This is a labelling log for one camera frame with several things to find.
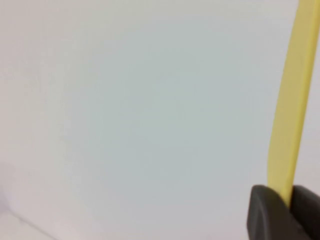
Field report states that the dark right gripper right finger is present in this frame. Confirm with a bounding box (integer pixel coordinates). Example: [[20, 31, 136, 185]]
[[289, 184, 320, 240]]

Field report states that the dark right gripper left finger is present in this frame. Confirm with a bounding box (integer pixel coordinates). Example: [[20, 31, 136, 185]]
[[246, 184, 308, 240]]

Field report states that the yellow plastic knife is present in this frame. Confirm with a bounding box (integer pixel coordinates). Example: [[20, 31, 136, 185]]
[[266, 0, 320, 209]]

